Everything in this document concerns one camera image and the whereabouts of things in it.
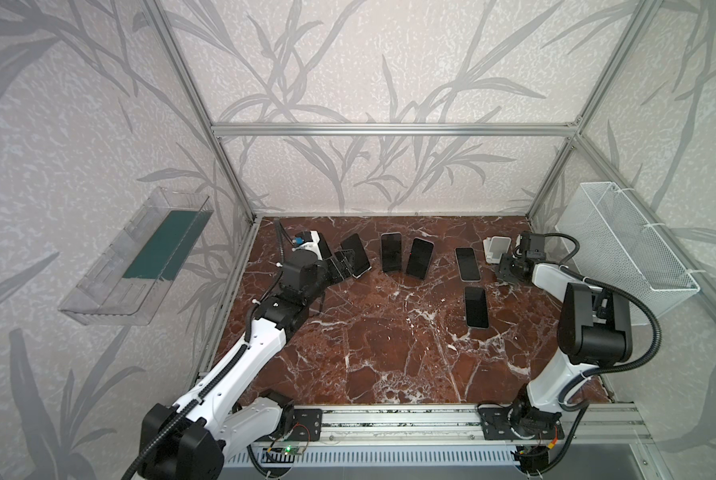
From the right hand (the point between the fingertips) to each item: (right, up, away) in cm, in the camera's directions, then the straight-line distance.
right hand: (511, 255), depth 99 cm
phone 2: (-31, -1, 0) cm, 31 cm away
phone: (-40, +1, +2) cm, 40 cm away
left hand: (-52, +3, -23) cm, 57 cm away
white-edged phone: (-13, -4, +6) cm, 15 cm away
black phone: (-51, -3, +4) cm, 51 cm away
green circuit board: (-66, -45, -29) cm, 85 cm away
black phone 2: (-13, -17, -4) cm, 21 cm away
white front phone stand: (-4, +3, +3) cm, 6 cm away
